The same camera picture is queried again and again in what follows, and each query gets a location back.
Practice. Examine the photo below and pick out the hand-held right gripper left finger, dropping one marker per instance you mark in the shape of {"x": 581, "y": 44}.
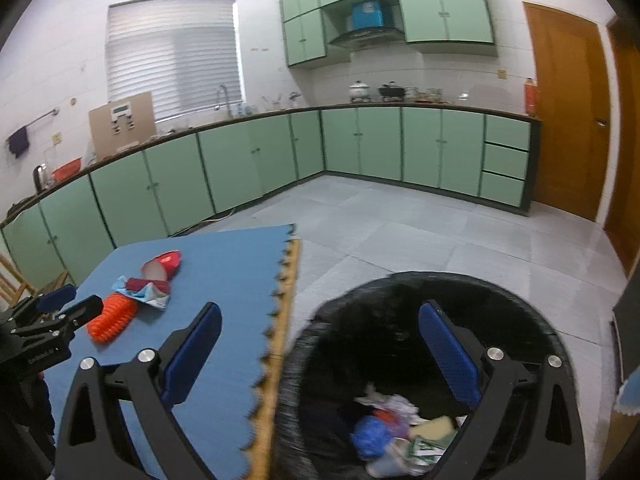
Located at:
{"x": 192, "y": 355}

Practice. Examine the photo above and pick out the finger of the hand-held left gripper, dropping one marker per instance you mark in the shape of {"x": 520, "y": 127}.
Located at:
{"x": 82, "y": 312}
{"x": 57, "y": 297}

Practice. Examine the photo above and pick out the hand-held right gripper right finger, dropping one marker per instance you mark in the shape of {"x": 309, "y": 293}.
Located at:
{"x": 450, "y": 355}

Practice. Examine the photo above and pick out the wide orange foam net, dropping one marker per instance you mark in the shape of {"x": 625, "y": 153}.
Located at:
{"x": 112, "y": 320}

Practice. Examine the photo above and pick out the colourful printed wrapper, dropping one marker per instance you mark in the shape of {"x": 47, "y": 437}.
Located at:
{"x": 145, "y": 292}

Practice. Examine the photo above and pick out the white tissue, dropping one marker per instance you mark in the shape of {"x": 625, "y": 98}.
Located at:
{"x": 395, "y": 402}

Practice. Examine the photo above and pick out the beige sponge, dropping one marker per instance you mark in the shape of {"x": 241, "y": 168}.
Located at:
{"x": 435, "y": 427}

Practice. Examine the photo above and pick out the black trash bin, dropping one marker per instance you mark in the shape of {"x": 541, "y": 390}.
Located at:
{"x": 380, "y": 320}

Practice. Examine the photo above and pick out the pink plastic wrapper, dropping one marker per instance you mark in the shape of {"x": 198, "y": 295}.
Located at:
{"x": 400, "y": 426}

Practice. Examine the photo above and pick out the red plastic bag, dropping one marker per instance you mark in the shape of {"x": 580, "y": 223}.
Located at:
{"x": 384, "y": 416}

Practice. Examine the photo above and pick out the red foil packet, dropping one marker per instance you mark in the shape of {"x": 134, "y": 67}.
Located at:
{"x": 162, "y": 265}

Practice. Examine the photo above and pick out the green white wrapper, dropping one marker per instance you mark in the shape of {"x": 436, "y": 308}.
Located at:
{"x": 427, "y": 452}

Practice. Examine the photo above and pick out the blue mesh bath ball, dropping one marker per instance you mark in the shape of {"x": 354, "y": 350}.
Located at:
{"x": 370, "y": 435}

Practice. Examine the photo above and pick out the wooden chair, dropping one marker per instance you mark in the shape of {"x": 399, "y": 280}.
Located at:
{"x": 10, "y": 280}

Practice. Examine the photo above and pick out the blue foam mat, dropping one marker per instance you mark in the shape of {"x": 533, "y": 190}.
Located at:
{"x": 225, "y": 270}

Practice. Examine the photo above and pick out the tan foam mat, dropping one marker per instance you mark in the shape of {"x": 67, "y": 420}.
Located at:
{"x": 280, "y": 320}

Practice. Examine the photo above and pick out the dark kettle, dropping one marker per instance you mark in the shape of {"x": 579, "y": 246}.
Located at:
{"x": 40, "y": 177}

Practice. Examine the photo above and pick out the red basin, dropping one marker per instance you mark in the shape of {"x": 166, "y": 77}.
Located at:
{"x": 66, "y": 171}

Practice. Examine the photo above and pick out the dark towel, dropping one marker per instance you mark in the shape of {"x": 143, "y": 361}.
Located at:
{"x": 18, "y": 142}

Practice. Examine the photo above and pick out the cardboard box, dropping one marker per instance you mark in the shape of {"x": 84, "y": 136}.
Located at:
{"x": 100, "y": 140}

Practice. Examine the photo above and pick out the dark grey panel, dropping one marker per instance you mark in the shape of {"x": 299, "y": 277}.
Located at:
{"x": 629, "y": 330}

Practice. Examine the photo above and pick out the light blue cloth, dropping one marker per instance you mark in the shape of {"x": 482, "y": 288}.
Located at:
{"x": 629, "y": 392}

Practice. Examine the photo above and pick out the green lower kitchen cabinets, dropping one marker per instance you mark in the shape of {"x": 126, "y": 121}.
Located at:
{"x": 225, "y": 170}

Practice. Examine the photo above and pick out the green kitchen cabinets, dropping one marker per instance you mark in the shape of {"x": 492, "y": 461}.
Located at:
{"x": 225, "y": 170}
{"x": 445, "y": 10}

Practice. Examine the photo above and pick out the metal faucet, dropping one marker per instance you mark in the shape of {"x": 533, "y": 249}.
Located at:
{"x": 222, "y": 100}

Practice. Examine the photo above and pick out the white window blind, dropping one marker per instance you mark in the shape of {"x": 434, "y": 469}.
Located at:
{"x": 170, "y": 55}

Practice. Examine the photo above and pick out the black wok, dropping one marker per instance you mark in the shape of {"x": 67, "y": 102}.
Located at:
{"x": 391, "y": 92}

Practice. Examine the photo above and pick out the red bottle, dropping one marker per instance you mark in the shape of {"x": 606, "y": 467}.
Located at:
{"x": 530, "y": 97}

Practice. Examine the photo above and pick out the wooden door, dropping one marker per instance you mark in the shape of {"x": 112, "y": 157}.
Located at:
{"x": 627, "y": 150}
{"x": 565, "y": 110}

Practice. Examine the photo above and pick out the white pot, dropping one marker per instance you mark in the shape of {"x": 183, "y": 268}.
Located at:
{"x": 359, "y": 91}

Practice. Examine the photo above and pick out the range hood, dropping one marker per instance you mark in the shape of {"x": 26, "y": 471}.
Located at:
{"x": 367, "y": 36}

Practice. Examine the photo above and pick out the green upper kitchen cabinets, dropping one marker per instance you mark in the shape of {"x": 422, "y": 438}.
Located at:
{"x": 445, "y": 10}

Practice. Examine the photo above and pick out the blue box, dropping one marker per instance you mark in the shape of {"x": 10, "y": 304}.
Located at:
{"x": 366, "y": 14}

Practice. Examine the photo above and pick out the metal towel rail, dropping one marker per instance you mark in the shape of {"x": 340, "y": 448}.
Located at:
{"x": 42, "y": 119}

